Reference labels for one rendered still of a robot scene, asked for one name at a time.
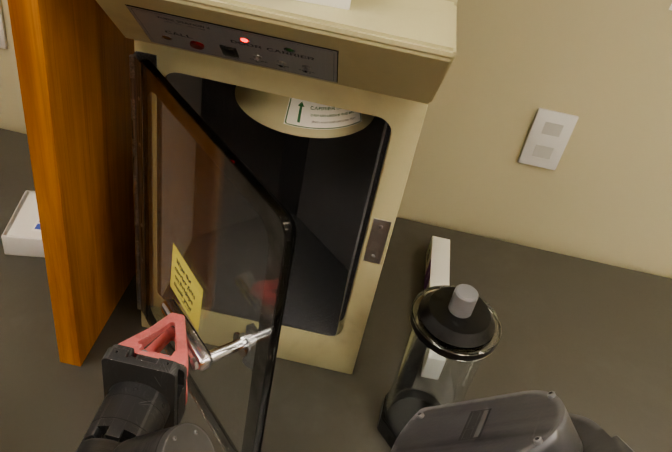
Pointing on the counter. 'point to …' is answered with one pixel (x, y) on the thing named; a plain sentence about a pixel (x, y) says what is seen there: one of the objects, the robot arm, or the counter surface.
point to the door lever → (200, 359)
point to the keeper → (377, 240)
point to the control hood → (302, 22)
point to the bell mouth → (299, 115)
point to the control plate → (185, 29)
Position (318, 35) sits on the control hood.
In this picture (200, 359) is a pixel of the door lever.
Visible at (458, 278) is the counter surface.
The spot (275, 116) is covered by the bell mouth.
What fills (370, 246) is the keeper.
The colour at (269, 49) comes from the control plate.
